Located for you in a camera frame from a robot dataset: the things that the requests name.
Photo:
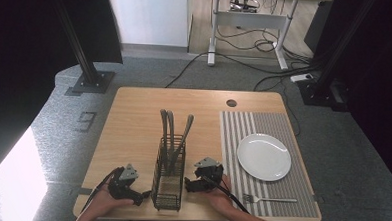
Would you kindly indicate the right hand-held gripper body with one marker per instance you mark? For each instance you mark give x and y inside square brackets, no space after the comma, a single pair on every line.
[210,173]

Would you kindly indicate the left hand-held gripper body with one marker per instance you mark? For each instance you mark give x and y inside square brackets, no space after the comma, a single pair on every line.
[122,187]

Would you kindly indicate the person's left hand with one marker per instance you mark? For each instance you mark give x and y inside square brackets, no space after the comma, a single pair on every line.
[101,203]

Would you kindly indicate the person's right hand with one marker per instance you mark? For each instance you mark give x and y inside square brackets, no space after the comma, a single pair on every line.
[223,200]

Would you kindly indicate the white plate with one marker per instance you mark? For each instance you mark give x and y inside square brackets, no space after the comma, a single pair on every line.
[264,157]

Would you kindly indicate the silver fork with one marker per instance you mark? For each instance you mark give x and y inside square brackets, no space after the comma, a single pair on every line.
[273,199]

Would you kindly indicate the grey striped placemat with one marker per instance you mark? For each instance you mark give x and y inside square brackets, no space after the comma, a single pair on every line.
[300,198]

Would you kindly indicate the black metal stand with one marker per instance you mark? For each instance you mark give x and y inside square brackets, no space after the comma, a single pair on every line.
[325,86]
[85,69]

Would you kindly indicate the white power strip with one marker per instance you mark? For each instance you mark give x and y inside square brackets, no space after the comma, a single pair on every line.
[301,77]

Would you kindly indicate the white-legged desk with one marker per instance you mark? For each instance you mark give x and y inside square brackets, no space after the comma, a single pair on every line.
[251,19]

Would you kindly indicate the white panel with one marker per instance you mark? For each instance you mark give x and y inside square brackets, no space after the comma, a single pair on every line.
[151,15]

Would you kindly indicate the device under desk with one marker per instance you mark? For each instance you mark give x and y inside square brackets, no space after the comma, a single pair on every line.
[243,5]

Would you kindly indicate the dark curtain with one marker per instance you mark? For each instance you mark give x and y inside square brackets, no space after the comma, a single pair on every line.
[378,81]
[16,49]

